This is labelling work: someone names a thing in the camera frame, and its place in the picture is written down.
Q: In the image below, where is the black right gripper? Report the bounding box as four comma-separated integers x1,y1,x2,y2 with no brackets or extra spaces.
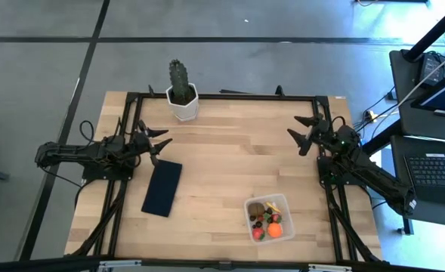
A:
286,115,359,156

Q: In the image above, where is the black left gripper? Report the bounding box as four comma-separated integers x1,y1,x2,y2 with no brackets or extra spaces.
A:
131,120,174,167

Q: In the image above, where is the brown kiwi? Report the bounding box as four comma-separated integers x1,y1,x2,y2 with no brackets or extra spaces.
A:
247,202,266,217

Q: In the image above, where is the orange fruit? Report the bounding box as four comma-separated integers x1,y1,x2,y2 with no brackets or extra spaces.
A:
267,222,283,239

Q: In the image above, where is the clear plastic tupperware container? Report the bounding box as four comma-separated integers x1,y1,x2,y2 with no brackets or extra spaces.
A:
243,193,296,246

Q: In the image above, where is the white hexagonal plant pot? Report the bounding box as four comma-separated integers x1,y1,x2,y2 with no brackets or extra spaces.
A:
165,82,200,122

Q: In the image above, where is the dark blue container lid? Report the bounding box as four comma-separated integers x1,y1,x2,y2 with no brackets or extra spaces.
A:
141,159,184,218

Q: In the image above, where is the tall green cactus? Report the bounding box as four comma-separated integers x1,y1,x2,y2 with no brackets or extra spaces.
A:
168,58,191,103

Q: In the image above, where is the black flat strip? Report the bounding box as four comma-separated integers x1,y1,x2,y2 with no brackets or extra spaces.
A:
218,88,254,95

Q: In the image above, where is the black keyboard desk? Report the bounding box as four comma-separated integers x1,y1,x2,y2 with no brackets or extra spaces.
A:
390,134,445,235

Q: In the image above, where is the black monitor desk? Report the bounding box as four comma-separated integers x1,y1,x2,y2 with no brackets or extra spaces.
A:
389,48,445,144

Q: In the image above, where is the black keyboard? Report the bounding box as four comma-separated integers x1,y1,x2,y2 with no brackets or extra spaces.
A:
403,152,445,208

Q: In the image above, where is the black power adapter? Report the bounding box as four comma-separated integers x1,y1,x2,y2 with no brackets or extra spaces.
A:
418,51,445,87

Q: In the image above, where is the black rig bar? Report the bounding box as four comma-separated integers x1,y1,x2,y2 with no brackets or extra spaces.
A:
0,255,445,272

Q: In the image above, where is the yellow plug power cable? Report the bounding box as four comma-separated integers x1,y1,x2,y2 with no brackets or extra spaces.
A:
354,85,400,143

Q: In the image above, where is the black aluminium table frame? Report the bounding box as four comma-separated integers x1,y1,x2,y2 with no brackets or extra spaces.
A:
66,90,388,265

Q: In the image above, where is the pale hanging rope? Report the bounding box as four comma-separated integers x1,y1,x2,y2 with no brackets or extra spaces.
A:
391,44,445,113

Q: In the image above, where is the silver metal bracket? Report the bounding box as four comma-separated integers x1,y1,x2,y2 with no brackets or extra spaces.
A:
307,263,354,272
97,258,143,270

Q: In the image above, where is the black upright post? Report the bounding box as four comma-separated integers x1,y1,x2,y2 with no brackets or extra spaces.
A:
403,0,445,63

